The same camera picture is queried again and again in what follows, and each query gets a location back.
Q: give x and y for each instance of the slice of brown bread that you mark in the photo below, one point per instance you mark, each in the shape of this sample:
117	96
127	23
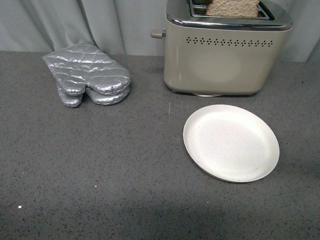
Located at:
233	8

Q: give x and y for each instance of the beige two-slot toaster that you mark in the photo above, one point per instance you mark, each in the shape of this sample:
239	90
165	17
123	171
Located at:
215	55

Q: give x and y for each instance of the white round plate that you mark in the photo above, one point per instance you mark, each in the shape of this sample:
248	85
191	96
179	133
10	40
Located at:
231	143

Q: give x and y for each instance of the lower silver quilted oven mitt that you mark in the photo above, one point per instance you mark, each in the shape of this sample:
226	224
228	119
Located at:
73	101

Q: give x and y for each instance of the silver quilted oven mitt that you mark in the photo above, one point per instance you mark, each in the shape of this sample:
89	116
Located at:
73	101
82	66

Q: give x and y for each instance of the upper silver quilted oven mitt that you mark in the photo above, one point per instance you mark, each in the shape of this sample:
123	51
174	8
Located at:
82	66

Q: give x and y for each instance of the grey curtain backdrop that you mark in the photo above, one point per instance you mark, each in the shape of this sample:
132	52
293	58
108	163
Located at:
124	26

